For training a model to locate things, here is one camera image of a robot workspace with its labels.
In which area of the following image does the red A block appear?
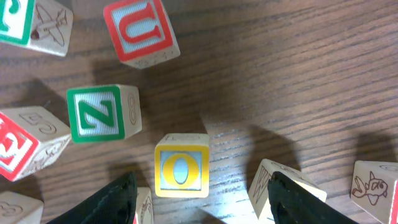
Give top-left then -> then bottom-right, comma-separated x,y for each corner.
133,187 -> 154,224

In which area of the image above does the red I block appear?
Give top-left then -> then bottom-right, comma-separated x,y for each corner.
350,161 -> 397,224

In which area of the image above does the green J block left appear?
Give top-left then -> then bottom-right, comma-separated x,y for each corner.
1,0 -> 74,57

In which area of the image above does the red E block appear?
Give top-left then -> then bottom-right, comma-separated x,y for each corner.
1,106 -> 72,182

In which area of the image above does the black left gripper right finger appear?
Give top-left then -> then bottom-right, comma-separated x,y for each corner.
267,172 -> 358,224

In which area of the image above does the yellow block inner left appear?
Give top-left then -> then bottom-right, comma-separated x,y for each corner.
1,191 -> 44,224

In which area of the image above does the yellow O block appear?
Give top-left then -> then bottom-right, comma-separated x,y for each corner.
154,133 -> 210,198

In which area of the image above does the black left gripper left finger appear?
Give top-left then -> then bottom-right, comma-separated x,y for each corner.
49,172 -> 137,224

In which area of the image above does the red U block left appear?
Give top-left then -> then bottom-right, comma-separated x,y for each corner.
103,0 -> 180,69

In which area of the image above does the green Z block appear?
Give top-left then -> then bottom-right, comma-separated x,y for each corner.
67,84 -> 142,144

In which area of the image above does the yellow W block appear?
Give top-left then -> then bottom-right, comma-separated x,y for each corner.
248,159 -> 327,223

